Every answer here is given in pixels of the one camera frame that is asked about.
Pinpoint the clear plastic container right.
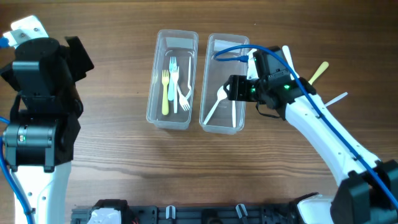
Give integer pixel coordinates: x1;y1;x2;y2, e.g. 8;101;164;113
199;33;249;134

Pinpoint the yellow plastic fork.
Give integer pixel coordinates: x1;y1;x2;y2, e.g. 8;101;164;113
162;70;170;116

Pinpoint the white plastic spoon long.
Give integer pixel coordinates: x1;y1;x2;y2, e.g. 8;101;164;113
203;86;227;124

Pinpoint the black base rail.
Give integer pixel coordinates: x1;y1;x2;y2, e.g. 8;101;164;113
70;199;304;224

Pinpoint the light blue plastic fork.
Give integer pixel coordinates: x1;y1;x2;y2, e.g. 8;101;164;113
168;57;177;101

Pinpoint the white plastic fork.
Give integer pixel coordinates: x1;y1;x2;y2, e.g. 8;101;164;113
177;86;190;111
171;66;179;113
185;57;192;100

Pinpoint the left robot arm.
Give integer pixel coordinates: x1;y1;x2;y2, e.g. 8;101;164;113
1;15;94;223

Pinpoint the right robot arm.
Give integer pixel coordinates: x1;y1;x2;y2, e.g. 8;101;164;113
223;45;397;223

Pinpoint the yellow plastic spoon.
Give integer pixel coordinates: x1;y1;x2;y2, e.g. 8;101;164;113
308;62;329;85

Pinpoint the clear plastic container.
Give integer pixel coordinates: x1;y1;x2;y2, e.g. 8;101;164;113
146;30;198;129
199;33;249;134

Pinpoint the white spoon translucent handle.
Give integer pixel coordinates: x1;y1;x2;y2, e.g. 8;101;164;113
325;92;348;107

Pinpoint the clear plastic container left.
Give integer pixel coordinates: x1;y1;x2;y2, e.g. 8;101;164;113
146;30;198;129

